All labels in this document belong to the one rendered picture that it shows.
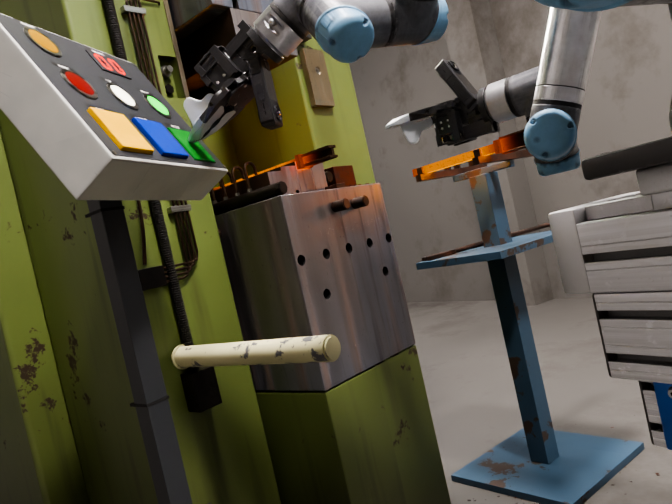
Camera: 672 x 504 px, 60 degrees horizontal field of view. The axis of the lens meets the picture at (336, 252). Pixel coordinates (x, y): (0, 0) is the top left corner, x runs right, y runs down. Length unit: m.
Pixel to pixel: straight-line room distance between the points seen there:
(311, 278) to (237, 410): 0.36
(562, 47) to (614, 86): 3.11
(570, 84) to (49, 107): 0.74
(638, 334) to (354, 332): 0.88
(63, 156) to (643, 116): 3.55
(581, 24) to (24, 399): 1.44
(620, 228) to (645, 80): 3.39
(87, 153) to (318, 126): 1.04
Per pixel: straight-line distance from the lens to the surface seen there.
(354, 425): 1.41
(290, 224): 1.30
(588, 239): 0.65
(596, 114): 4.17
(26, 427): 1.68
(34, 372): 1.67
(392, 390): 1.53
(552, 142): 0.96
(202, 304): 1.37
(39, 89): 0.88
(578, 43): 1.00
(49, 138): 0.87
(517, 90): 1.13
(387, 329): 1.52
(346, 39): 0.89
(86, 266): 1.42
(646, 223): 0.61
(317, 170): 1.50
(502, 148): 1.58
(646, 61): 4.00
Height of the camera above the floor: 0.80
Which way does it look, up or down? 1 degrees down
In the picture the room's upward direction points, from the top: 13 degrees counter-clockwise
